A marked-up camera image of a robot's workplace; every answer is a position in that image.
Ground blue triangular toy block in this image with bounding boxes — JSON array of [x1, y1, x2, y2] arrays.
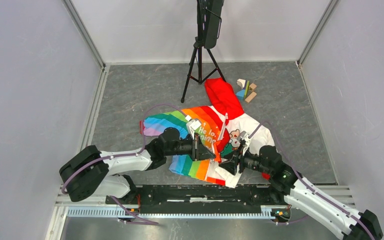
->
[[235, 89, 246, 101]]

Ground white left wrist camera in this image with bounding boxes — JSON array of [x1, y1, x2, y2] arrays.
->
[[185, 115, 202, 139]]

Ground green flat toy block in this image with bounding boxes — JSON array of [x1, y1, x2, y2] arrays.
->
[[243, 80, 250, 99]]

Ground white arch toy block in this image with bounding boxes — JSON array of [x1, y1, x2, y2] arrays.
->
[[236, 78, 248, 89]]

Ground small wooden cube block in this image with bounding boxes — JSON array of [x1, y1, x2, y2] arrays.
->
[[248, 83, 257, 92]]

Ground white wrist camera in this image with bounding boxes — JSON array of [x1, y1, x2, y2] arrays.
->
[[237, 131, 251, 148], [185, 115, 202, 139]]

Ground long wooden block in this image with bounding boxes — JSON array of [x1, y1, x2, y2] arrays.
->
[[244, 92, 257, 103]]

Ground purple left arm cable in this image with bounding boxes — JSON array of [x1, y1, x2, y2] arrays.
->
[[61, 103, 190, 195]]

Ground slotted cable duct rail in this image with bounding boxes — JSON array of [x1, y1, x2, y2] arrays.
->
[[66, 206, 274, 220]]

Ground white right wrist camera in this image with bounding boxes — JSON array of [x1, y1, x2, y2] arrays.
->
[[237, 131, 251, 148]]

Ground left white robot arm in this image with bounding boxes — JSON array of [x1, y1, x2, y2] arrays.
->
[[59, 127, 216, 204]]

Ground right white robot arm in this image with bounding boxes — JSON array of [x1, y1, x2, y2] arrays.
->
[[219, 145, 384, 240]]

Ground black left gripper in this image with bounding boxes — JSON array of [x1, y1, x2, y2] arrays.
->
[[165, 132, 216, 161]]

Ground black panel on tripod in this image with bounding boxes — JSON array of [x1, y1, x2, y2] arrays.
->
[[197, 0, 224, 49]]

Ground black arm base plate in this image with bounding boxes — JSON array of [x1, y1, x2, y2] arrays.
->
[[119, 184, 286, 214]]

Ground rainbow hooded zip jacket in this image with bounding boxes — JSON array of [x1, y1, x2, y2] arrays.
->
[[140, 78, 275, 188]]

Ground black camera tripod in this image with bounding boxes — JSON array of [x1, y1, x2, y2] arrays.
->
[[180, 36, 226, 103]]

